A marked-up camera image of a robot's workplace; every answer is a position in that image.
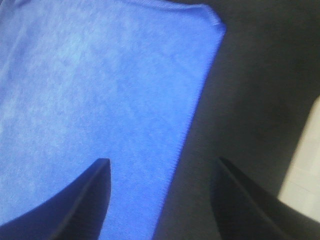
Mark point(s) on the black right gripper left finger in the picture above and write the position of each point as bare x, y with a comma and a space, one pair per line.
75, 213

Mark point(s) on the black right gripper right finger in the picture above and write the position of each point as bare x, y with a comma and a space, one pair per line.
243, 210

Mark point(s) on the blue microfibre towel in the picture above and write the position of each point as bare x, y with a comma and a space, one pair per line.
87, 79

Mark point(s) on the black table cloth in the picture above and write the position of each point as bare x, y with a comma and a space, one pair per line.
252, 110

